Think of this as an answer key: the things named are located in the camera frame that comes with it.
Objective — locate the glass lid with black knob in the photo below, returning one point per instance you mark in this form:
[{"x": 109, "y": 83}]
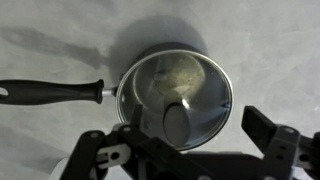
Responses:
[{"x": 201, "y": 118}]

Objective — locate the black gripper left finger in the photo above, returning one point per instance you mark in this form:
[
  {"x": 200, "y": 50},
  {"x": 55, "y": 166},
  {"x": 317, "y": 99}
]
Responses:
[{"x": 141, "y": 157}]

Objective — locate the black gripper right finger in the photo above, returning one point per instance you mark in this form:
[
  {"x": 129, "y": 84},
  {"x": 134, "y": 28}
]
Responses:
[{"x": 283, "y": 147}]

